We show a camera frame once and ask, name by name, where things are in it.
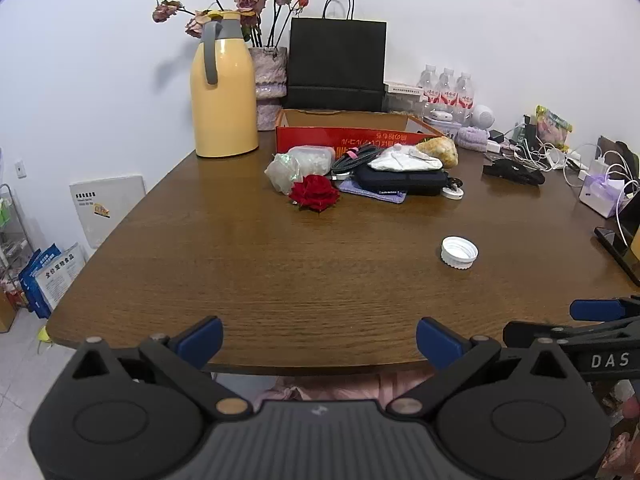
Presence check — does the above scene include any clear plastic bag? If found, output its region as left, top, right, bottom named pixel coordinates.
left=264, top=146, right=335, bottom=195

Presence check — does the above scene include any yellow plush toy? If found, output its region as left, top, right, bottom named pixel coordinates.
left=416, top=136, right=459, bottom=168

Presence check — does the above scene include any clear water bottle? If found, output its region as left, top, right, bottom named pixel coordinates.
left=436, top=67, right=457, bottom=111
left=454, top=71, right=475, bottom=113
left=417, top=64, right=441, bottom=111

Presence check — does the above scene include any brown wallet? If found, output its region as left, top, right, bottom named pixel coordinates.
left=597, top=135, right=640, bottom=178

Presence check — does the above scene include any pink clothing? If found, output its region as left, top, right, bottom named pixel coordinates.
left=250, top=371, right=640, bottom=480

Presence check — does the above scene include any red cardboard box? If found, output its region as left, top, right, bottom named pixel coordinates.
left=275, top=108, right=446, bottom=155

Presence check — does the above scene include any red rose flower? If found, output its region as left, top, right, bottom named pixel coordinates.
left=288, top=174, right=341, bottom=212

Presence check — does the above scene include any purple knit pouch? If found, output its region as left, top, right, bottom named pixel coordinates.
left=338, top=179, right=407, bottom=204

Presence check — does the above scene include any lavender small box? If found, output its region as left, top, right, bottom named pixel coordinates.
left=579, top=172, right=627, bottom=219

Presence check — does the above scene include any metal wire rack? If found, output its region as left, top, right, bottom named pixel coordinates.
left=0, top=182, right=33, bottom=311

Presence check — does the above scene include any white flat box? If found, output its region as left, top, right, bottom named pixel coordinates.
left=384, top=81, right=426, bottom=96

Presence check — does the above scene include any yellow green snack packet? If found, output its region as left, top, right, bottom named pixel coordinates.
left=535, top=105, right=574, bottom=151

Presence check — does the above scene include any lavender textured vase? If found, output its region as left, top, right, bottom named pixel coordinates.
left=248, top=46, right=289, bottom=132

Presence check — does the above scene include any white bottle cap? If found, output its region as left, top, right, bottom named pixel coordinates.
left=440, top=236, right=479, bottom=270

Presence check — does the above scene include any black hair clip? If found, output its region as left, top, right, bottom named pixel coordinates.
left=482, top=157, right=546, bottom=186

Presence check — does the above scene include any black paper bag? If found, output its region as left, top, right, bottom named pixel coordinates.
left=285, top=0, right=388, bottom=112

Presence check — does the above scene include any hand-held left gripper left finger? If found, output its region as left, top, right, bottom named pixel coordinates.
left=70, top=316, right=253, bottom=421

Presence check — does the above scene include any white blue pet food bag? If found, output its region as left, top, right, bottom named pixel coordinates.
left=42, top=242, right=86, bottom=311

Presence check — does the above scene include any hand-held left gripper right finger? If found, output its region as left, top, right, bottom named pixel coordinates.
left=387, top=317, right=568, bottom=421

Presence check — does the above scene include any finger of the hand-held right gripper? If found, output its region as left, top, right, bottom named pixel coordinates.
left=502, top=316, right=640, bottom=348
left=570, top=296, right=640, bottom=322

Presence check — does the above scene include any white cable tangle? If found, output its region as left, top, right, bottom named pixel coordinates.
left=500, top=125, right=593, bottom=178

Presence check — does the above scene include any black zip pouch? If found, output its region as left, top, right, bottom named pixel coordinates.
left=352, top=165, right=449, bottom=197

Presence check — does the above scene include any white leaning panel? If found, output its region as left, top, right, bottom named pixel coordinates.
left=69, top=174, right=147, bottom=250

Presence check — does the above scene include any purple fluffy headband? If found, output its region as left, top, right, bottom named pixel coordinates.
left=454, top=126, right=492, bottom=152

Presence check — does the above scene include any yellow thermos jug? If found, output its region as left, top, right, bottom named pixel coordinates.
left=190, top=10, right=260, bottom=158

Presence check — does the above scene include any black braided cable bundle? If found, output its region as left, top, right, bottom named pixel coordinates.
left=330, top=142, right=386, bottom=178

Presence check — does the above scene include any black phone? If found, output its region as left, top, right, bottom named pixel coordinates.
left=594, top=226, right=640, bottom=287

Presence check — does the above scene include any white cloth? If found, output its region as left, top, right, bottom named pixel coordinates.
left=368, top=144, right=444, bottom=172

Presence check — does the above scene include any dried pink rose bouquet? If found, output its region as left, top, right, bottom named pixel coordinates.
left=152, top=0, right=309, bottom=48

